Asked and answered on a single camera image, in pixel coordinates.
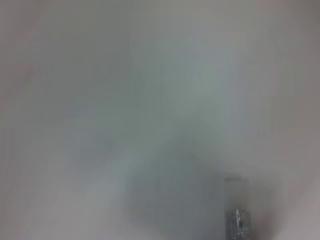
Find grey marker pen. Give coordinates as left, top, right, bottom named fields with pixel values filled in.
left=224, top=208, right=252, bottom=240

